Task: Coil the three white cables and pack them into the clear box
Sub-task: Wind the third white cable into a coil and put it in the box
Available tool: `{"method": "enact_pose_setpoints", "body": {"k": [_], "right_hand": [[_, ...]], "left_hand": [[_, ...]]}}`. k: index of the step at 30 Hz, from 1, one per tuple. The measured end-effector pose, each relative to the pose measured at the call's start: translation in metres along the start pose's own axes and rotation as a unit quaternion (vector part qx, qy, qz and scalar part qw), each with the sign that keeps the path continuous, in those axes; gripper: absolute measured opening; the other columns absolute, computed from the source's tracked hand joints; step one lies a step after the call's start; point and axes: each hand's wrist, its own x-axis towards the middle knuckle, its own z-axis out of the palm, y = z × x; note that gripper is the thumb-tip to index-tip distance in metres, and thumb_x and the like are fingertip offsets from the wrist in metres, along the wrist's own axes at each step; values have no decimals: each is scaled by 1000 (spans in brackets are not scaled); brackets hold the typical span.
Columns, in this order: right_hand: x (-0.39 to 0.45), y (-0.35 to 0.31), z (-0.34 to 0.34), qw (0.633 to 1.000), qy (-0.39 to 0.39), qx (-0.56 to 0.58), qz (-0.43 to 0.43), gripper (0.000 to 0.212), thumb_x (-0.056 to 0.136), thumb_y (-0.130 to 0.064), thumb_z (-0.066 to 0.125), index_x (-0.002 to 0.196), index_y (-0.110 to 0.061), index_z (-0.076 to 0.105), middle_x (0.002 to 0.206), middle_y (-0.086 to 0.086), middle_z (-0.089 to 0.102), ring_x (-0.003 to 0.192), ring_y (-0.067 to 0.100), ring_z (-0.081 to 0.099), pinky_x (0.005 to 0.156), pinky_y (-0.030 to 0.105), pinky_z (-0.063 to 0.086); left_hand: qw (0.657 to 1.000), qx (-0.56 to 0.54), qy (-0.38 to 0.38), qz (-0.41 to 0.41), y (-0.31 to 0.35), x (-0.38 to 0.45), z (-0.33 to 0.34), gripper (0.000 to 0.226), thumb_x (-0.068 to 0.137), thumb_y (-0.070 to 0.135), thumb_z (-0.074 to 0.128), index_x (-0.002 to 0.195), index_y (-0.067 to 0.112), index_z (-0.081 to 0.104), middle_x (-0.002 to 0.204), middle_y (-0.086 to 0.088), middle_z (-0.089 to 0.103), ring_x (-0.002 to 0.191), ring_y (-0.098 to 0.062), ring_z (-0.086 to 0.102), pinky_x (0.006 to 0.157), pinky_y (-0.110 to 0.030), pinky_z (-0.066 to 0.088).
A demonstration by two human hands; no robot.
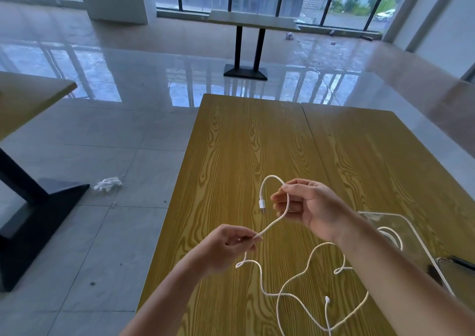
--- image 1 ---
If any person's left forearm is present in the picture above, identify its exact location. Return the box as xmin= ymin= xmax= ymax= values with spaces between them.
xmin=119 ymin=250 xmax=220 ymax=336

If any person's right forearm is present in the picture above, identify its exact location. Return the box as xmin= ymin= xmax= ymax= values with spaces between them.
xmin=333 ymin=213 xmax=475 ymax=336

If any wooden table with black legs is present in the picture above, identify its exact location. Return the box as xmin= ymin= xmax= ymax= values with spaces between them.
xmin=207 ymin=9 xmax=301 ymax=81

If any white charging cable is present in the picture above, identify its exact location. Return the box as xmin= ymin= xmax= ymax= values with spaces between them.
xmin=235 ymin=175 xmax=404 ymax=336

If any clear acrylic tray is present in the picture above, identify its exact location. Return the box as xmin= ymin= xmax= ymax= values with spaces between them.
xmin=357 ymin=211 xmax=457 ymax=298

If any wooden table with black base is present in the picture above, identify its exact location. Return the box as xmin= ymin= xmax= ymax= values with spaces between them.
xmin=0 ymin=71 xmax=91 ymax=293

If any person's left hand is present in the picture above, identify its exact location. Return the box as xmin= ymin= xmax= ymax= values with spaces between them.
xmin=192 ymin=224 xmax=264 ymax=278

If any person's right hand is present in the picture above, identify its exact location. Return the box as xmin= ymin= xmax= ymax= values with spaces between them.
xmin=270 ymin=179 xmax=357 ymax=244

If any white glove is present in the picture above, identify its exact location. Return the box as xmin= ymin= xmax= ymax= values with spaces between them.
xmin=93 ymin=177 xmax=123 ymax=192

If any clear plastic container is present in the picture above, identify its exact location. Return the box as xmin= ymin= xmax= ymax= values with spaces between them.
xmin=436 ymin=256 xmax=475 ymax=312

